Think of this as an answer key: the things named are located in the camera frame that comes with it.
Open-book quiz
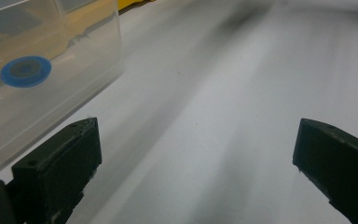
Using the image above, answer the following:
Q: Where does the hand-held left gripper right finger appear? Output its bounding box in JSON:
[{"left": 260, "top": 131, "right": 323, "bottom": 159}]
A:
[{"left": 292, "top": 118, "right": 358, "bottom": 224}]

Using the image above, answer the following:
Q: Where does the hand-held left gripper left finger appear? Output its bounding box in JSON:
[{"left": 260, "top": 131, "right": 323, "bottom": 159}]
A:
[{"left": 10, "top": 117, "right": 103, "bottom": 224}]

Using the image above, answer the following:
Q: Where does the clear plastic drawer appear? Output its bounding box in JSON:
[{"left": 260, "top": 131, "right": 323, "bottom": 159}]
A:
[{"left": 0, "top": 0, "right": 124, "bottom": 173}]

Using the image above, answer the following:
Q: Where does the blue plastic ring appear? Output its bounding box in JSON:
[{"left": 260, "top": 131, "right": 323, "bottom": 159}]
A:
[{"left": 0, "top": 55, "right": 53, "bottom": 89}]

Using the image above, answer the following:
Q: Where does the yellow and black drawer organizer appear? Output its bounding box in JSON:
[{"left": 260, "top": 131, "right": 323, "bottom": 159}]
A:
[{"left": 117, "top": 0, "right": 152, "bottom": 11}]

